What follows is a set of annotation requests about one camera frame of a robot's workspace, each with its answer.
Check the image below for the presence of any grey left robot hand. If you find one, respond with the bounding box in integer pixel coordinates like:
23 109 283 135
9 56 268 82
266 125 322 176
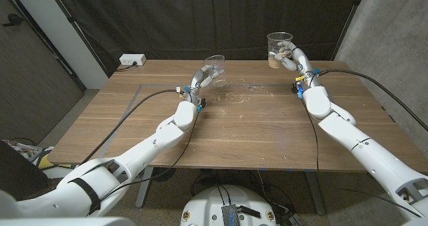
182 64 225 107

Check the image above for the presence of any yellow item on floor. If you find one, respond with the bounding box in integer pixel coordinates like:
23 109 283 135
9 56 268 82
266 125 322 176
38 154 73 170

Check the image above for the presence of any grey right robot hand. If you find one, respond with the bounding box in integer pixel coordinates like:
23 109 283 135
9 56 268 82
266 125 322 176
272 41 320 86

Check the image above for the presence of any round black fan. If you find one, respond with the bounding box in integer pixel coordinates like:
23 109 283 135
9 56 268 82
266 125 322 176
152 167 177 183

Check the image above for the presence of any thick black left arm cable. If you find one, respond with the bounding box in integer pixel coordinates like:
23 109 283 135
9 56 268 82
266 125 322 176
80 89 184 166

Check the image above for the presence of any grey ribbed adapter box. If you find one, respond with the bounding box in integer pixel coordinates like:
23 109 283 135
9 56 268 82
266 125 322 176
221 204 241 226

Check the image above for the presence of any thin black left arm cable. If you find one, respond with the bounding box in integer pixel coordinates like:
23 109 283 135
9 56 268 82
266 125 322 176
98 110 201 202

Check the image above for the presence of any black door handle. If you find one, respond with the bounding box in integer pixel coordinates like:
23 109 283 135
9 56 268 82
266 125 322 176
2 13 25 28

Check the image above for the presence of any black connector block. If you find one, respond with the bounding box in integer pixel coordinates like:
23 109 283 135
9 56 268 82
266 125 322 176
239 205 261 219

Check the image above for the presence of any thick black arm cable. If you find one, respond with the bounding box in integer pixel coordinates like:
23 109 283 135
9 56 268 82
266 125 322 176
80 89 184 166
317 68 428 132

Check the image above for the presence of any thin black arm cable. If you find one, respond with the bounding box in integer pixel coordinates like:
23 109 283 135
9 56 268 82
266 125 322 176
300 98 320 173
98 110 201 202

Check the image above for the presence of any dark chair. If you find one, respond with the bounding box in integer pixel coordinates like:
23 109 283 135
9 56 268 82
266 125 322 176
0 140 51 202

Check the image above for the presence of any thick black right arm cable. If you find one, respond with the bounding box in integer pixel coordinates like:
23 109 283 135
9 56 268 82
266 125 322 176
317 68 428 132

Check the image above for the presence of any patterned cloth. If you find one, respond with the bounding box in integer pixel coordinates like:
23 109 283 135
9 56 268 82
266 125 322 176
0 138 43 158

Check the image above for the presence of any white power strip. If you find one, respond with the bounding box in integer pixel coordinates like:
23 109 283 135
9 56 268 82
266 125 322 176
119 53 147 66

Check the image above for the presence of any grey table leg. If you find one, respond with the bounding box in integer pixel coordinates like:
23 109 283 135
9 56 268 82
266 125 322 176
304 171 326 216
135 166 154 209

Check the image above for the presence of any clear plastic cup holding sugar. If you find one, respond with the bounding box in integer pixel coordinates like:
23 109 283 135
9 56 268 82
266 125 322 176
266 31 294 70

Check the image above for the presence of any black backdrop curtain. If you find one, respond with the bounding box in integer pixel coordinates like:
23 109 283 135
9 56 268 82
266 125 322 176
45 0 367 77

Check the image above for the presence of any black power strip cable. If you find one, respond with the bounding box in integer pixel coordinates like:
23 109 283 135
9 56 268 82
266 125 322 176
115 62 138 72

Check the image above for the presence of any black backdrop stand pole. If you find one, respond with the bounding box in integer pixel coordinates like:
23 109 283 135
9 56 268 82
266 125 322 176
332 0 367 62
45 0 111 78

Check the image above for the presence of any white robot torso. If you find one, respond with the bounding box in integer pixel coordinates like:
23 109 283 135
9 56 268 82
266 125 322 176
179 185 278 226

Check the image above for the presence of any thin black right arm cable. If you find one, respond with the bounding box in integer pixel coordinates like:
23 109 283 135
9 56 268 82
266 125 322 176
300 98 320 173

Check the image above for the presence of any white robot head cover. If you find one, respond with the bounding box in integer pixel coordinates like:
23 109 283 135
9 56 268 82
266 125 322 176
0 217 136 226

